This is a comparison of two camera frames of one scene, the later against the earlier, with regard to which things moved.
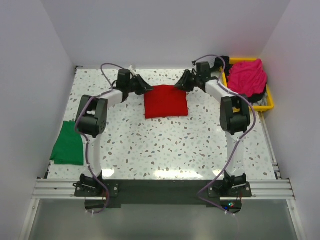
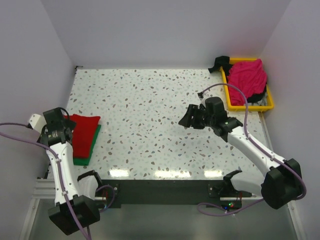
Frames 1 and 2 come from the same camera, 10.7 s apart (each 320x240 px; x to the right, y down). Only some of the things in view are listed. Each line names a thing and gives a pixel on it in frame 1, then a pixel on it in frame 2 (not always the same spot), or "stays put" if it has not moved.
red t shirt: x=164 y=101 → x=84 y=134
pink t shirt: x=247 y=78 stays put
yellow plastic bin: x=270 y=103 stays put
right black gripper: x=183 y=84 → x=187 y=121
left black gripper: x=143 y=85 → x=70 y=124
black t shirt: x=219 y=62 stays put
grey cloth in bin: x=264 y=101 stays put
